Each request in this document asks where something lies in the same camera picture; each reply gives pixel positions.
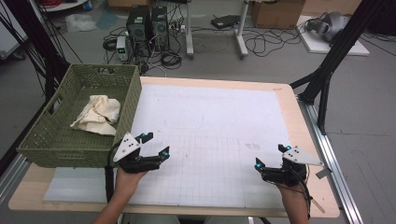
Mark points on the grey tape piece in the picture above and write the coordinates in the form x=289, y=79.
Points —
x=323, y=173

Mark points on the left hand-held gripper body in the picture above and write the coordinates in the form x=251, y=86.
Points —
x=126, y=147

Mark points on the white desk leg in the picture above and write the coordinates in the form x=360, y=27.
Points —
x=241, y=31
x=189, y=31

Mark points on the white grid mat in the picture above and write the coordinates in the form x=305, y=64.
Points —
x=211, y=124

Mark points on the person's right hand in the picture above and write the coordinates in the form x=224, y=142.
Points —
x=292, y=196

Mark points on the clear plastic bag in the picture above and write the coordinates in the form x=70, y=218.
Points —
x=80, y=22

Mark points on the grey helmet device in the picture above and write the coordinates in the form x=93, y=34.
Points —
x=331, y=23

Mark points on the aluminium rail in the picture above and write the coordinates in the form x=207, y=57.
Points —
x=331, y=155
x=12, y=179

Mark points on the green woven basket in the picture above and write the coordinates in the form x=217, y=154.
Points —
x=62, y=146

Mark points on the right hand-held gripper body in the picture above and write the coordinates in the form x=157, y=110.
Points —
x=300, y=157

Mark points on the cardboard box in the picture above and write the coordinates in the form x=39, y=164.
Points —
x=277, y=12

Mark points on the white floor board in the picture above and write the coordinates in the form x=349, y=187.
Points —
x=320, y=46

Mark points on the person's left hand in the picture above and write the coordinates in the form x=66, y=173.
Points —
x=126, y=183

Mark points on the flat black device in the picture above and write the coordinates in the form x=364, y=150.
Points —
x=225, y=21

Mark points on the black computer tower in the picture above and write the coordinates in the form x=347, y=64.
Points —
x=160, y=26
x=138, y=28

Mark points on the grey power supply unit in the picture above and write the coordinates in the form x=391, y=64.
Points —
x=121, y=46

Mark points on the black metal frame stand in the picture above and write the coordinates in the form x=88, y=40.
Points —
x=339, y=46
x=51, y=62

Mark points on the cream cloth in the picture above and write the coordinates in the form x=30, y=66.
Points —
x=98, y=113

